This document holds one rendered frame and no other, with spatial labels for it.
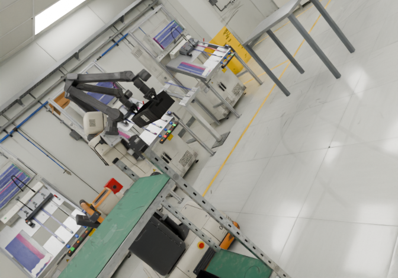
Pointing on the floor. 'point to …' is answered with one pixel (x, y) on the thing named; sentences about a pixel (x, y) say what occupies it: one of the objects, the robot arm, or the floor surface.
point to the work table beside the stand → (285, 11)
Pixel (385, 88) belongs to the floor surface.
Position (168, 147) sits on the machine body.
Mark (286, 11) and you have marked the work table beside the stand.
